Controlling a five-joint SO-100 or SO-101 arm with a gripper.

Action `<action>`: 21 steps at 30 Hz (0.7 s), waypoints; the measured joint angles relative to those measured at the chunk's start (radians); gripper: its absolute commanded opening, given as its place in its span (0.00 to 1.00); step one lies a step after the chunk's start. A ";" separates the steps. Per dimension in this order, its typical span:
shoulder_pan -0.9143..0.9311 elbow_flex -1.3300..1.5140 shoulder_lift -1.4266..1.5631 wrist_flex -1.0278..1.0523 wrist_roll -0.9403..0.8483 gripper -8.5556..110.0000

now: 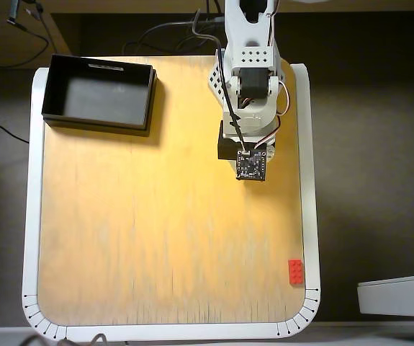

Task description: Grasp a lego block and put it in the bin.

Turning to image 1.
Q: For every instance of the red lego block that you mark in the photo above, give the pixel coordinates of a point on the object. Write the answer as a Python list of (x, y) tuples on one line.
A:
[(296, 272)]

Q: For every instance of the black rectangular bin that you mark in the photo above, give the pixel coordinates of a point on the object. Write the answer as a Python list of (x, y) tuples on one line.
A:
[(102, 101)]

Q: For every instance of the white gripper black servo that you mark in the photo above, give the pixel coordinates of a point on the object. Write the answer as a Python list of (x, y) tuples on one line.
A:
[(225, 148)]

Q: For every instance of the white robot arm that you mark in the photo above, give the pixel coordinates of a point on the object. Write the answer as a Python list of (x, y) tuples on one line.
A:
[(250, 54)]

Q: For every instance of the black wrist camera circuit board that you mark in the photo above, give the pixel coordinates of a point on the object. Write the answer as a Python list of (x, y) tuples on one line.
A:
[(251, 166)]

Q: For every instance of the white table rim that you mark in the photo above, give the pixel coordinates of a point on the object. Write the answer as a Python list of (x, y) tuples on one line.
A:
[(30, 216)]

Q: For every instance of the white perforated base plate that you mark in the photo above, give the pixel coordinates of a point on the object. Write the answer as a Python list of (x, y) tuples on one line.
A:
[(214, 81)]

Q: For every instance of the white flat device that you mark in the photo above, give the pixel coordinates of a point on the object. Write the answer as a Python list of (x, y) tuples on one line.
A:
[(397, 295)]

